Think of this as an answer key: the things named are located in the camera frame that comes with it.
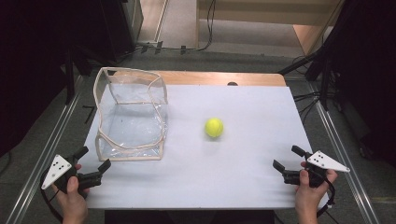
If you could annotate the person's right hand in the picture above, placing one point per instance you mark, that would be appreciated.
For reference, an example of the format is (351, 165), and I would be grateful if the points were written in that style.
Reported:
(311, 199)

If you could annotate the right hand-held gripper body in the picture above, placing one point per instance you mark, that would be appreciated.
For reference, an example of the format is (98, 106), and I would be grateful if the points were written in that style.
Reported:
(323, 163)

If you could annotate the dark cabinet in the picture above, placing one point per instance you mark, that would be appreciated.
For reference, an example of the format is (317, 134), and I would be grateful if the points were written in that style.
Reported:
(130, 25)

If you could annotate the yellow tennis ball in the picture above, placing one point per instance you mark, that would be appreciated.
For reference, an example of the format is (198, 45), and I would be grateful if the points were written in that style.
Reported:
(214, 127)

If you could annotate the white table sheet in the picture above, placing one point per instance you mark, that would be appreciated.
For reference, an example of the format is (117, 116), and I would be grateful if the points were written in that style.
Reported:
(243, 161)

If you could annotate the person's left hand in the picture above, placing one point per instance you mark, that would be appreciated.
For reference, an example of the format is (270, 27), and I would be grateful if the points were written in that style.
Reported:
(73, 199)

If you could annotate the black metal stand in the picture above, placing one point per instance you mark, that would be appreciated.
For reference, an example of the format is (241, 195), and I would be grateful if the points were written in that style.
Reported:
(311, 62)
(69, 77)

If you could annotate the wooden platform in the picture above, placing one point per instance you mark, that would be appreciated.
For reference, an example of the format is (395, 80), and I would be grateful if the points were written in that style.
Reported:
(264, 12)

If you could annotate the clear plastic bag beige trim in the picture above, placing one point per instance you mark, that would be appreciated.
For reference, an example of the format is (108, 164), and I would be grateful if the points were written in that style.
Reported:
(132, 119)

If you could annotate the wooden table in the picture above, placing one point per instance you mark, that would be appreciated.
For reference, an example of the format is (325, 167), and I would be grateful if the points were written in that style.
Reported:
(218, 78)

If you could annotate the black curtain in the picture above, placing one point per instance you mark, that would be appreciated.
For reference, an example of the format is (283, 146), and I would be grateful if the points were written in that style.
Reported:
(367, 77)
(31, 62)

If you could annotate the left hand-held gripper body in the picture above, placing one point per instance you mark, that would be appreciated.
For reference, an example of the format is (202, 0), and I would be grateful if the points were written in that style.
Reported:
(56, 169)

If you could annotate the metal floor rail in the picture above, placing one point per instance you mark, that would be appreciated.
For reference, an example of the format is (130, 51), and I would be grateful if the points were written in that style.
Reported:
(345, 155)
(43, 155)

